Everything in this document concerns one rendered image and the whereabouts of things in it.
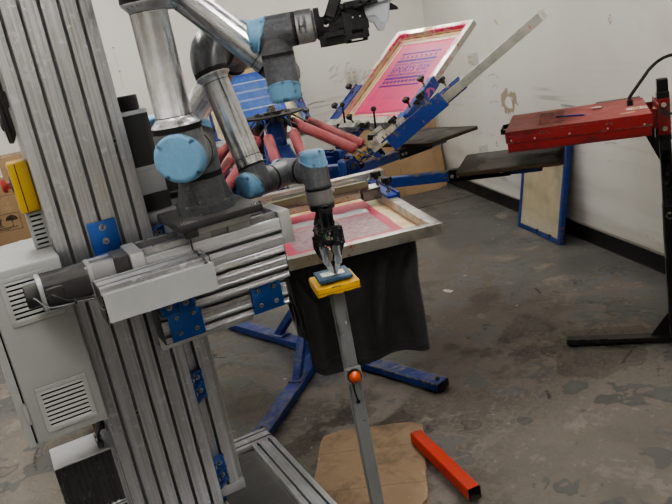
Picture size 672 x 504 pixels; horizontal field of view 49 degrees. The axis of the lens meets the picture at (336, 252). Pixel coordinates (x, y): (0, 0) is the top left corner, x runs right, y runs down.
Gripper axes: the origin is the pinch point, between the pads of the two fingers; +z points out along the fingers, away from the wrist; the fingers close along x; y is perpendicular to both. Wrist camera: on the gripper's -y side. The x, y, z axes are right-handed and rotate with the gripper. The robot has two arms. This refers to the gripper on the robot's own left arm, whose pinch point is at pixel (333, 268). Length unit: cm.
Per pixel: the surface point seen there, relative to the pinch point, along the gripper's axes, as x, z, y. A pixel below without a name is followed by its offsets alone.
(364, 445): -2, 58, 2
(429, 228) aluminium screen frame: 36.2, 0.3, -16.9
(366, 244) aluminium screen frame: 14.8, 0.4, -17.1
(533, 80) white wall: 214, -8, -282
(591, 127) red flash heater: 127, -9, -68
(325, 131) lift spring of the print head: 33, -22, -142
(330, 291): -3.3, 4.4, 6.4
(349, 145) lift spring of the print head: 42, -14, -135
